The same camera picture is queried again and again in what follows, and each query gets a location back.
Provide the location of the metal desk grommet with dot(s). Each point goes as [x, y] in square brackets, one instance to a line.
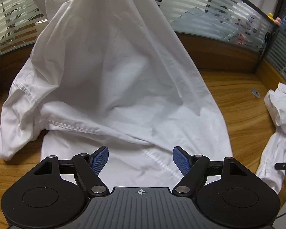
[254, 92]

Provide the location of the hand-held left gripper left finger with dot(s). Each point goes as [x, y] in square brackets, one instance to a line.
[100, 159]

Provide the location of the frosted striped glass partition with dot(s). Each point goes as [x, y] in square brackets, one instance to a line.
[281, 50]
[205, 2]

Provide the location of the white shirt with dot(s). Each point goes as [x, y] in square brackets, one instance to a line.
[283, 105]
[109, 76]

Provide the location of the small pink toy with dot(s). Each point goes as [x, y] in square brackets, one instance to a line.
[278, 21]

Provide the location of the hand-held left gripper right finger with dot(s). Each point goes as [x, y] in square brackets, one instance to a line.
[181, 159]

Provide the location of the small yellow toy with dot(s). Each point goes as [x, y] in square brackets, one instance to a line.
[271, 16]

